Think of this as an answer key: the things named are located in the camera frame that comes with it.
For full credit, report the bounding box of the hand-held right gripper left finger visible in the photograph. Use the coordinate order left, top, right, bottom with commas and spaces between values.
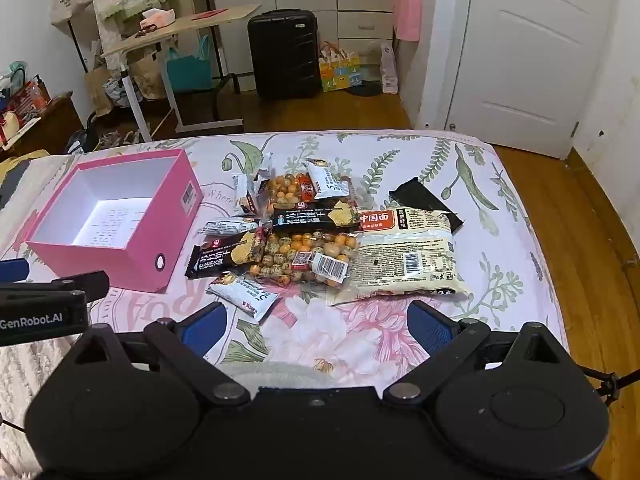
65, 302, 251, 408

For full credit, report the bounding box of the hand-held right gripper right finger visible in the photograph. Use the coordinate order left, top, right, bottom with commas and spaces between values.
382, 301, 573, 406

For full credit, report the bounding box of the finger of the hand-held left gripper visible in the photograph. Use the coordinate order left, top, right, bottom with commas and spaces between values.
0, 259, 30, 283
0, 271, 110, 306

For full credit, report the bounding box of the pink cardboard box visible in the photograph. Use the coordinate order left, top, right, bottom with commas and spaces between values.
25, 148, 203, 294

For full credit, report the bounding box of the clear bag of colourful balls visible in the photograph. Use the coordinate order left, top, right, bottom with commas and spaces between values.
248, 229, 360, 288
265, 172, 353, 207

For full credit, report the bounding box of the white snack bar packet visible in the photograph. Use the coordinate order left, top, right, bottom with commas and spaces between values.
206, 271, 279, 322
231, 174, 273, 216
199, 216, 262, 237
305, 159, 352, 199

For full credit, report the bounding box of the black cracker packet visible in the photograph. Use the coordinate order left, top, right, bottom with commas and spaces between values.
271, 199, 360, 233
184, 231, 261, 281

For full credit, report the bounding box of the cream noodle packet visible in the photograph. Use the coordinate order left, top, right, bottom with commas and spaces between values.
326, 206, 469, 307

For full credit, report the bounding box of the plain black foil packet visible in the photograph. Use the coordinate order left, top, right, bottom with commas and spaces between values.
389, 176, 463, 235

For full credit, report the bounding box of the dark wooden cabinet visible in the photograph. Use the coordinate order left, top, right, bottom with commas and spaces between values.
0, 91, 83, 158

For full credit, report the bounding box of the floral bed sheet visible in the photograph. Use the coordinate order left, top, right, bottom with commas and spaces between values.
0, 127, 571, 376

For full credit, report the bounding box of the small grey snack packet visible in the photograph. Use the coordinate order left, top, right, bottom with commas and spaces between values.
250, 151, 274, 196

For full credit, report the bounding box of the red plastic bag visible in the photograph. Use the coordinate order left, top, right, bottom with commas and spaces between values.
5, 80, 51, 116

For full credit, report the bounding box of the brown paper bag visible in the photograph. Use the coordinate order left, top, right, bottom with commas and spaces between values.
84, 65, 116, 117
130, 52, 166, 101

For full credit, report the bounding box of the teal shopping bag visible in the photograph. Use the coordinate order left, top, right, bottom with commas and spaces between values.
166, 35, 215, 93

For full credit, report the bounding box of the white plastic packet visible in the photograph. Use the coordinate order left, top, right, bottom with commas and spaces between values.
379, 42, 401, 95

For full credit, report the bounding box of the colourful gift bag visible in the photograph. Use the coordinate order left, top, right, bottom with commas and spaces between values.
319, 40, 362, 93

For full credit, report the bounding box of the white door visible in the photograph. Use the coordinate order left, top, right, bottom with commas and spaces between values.
447, 0, 623, 161

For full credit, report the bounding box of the black suitcase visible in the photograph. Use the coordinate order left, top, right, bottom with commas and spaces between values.
247, 9, 321, 101

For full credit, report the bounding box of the pink paper bag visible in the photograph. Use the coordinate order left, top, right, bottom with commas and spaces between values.
392, 0, 423, 42

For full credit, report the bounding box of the wooden side table white frame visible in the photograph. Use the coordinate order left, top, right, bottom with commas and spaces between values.
100, 4, 262, 143

